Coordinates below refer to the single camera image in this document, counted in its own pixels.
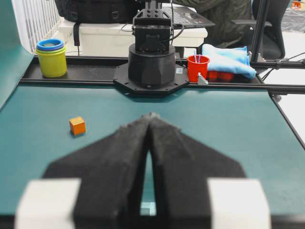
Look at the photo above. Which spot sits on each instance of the white box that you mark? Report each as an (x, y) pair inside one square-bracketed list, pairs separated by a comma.
[(107, 40)]

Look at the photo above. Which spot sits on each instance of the metal corner bracket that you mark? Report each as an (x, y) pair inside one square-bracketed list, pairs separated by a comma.
[(202, 80)]

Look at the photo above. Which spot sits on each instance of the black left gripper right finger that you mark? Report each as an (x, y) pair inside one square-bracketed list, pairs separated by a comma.
[(181, 167)]

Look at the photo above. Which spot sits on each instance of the black office chair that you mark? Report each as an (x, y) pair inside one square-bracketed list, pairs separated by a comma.
[(272, 44)]

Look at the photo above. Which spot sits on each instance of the black bag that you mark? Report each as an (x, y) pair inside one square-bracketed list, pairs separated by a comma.
[(99, 11)]

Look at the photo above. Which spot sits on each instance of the orange block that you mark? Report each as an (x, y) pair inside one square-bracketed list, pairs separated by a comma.
[(77, 125)]

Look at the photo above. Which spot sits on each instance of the stacked green blue cups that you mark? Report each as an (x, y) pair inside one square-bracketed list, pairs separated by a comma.
[(52, 59)]

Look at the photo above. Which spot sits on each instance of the red cup with straws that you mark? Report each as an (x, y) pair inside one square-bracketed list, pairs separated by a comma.
[(197, 65)]

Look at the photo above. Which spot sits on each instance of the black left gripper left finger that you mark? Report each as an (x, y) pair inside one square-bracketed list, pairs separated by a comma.
[(112, 175)]

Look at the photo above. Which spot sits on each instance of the black laptop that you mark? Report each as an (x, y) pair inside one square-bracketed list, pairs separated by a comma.
[(187, 17)]

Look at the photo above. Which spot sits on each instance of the light blue cloth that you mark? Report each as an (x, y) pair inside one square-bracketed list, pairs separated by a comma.
[(230, 60)]

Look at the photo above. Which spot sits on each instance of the red cups under cloth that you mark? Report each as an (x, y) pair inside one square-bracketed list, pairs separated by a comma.
[(216, 76)]

